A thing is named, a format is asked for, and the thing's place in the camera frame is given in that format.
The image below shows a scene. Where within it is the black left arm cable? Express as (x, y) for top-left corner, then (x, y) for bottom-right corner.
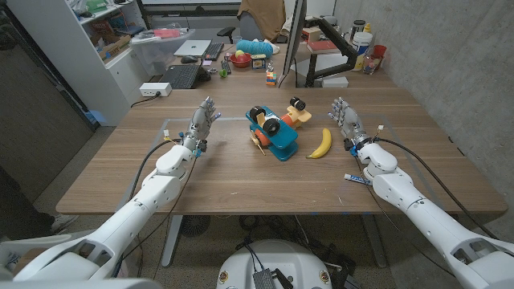
(128, 138), (182, 201)

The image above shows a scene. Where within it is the small brown cardboard box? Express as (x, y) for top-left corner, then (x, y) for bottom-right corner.
(301, 26), (322, 43)

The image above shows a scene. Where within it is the person in dark clothes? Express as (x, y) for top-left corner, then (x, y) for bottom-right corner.
(0, 166), (80, 242)

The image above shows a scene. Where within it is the red book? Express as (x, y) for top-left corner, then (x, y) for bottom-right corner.
(307, 39), (341, 55)

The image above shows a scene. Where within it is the flat white box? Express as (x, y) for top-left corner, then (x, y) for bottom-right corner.
(320, 75), (349, 89)

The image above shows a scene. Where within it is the grey table leg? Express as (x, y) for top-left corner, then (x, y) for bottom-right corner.
(160, 215), (184, 268)
(361, 214), (389, 269)

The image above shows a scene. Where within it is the clear jar with items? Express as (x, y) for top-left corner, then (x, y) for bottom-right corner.
(363, 54), (381, 75)

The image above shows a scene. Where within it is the black power cord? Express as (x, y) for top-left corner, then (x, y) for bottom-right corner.
(130, 94), (161, 108)

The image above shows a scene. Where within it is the small black keyboard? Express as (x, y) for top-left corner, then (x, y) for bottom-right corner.
(202, 42), (225, 62)

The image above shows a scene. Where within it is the red bowl with fruit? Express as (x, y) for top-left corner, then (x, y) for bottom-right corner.
(230, 50), (253, 69)

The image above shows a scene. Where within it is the white plastic tub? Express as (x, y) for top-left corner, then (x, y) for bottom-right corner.
(351, 31), (373, 71)

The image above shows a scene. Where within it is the cardboard box on shelf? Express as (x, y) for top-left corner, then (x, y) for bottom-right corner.
(90, 34), (133, 62)

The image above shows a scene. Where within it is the teal orange toy airplane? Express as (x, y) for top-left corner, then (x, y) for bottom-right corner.
(245, 96), (313, 162)

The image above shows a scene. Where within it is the white shelf cabinet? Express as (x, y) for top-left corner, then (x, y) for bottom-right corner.
(7, 0), (152, 128)

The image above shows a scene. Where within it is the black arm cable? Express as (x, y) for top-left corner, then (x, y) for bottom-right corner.
(128, 138), (182, 201)
(374, 137), (500, 241)

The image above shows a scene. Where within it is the black computer monitor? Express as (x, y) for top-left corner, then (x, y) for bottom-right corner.
(280, 0), (308, 77)

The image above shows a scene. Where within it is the teal yarn ball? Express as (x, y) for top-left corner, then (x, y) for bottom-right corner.
(235, 39), (275, 58)

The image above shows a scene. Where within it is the yellow toy banana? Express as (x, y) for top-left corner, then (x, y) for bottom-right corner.
(305, 127), (333, 160)

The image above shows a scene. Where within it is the large black keyboard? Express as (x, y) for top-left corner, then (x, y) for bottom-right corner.
(159, 63), (202, 90)

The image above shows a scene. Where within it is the brown jacket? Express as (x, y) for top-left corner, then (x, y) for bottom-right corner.
(236, 0), (287, 41)

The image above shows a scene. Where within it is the black round fan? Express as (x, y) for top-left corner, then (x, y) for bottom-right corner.
(180, 215), (212, 238)

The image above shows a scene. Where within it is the black office chair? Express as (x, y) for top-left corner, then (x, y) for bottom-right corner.
(216, 0), (288, 44)

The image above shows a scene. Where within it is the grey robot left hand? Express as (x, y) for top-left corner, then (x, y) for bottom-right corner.
(182, 96), (222, 153)

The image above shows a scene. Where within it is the clear plastic storage bin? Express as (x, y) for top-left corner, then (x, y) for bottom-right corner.
(130, 28), (197, 77)

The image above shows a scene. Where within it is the white power strip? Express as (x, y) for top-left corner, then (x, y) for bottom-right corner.
(139, 82), (173, 98)

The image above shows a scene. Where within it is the dark lidded bottle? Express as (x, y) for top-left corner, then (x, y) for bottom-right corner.
(350, 19), (366, 41)

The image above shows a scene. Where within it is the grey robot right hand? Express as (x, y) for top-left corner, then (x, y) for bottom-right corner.
(328, 96), (373, 151)

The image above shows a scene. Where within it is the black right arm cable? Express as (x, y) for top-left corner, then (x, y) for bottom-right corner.
(374, 137), (500, 241)

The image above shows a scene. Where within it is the blue white marker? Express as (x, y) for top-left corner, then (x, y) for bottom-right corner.
(344, 173), (374, 187)

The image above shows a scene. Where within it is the silver laptop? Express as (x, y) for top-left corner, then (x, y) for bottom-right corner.
(173, 39), (213, 58)

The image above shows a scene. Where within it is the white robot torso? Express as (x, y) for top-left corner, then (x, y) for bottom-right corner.
(216, 239), (333, 289)

